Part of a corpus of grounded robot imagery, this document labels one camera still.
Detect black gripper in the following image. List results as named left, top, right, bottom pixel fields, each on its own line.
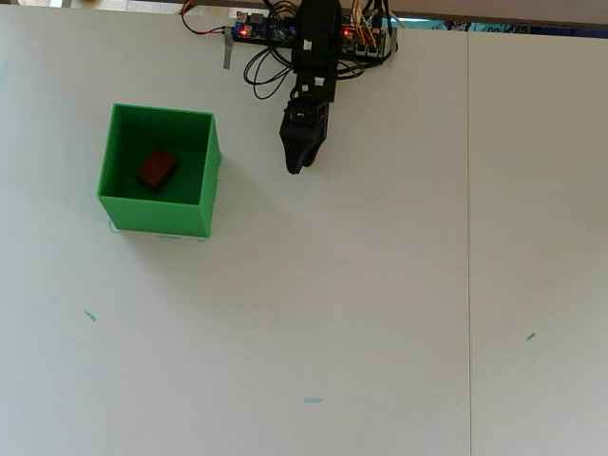
left=278, top=90, right=331, bottom=177

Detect red block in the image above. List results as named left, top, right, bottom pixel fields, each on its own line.
left=134, top=148, right=180, bottom=193

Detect green open bin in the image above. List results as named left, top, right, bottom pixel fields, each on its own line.
left=96, top=103, right=224, bottom=239

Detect blue controller circuit board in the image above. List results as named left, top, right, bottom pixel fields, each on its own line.
left=235, top=10, right=300, bottom=43

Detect grey tape strip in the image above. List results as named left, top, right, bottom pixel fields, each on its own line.
left=222, top=26, right=235, bottom=70

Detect black servo cable bundle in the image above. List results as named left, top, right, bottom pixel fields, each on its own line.
left=243, top=43, right=295, bottom=101

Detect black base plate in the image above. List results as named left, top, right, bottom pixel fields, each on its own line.
left=232, top=35, right=398, bottom=63

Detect coloured jumper wires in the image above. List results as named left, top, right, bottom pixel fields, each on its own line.
left=350, top=0, right=382, bottom=49

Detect red orange wire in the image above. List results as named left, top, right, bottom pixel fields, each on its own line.
left=181, top=0, right=228, bottom=36

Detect black power cable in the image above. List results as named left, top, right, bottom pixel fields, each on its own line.
left=372, top=0, right=401, bottom=67

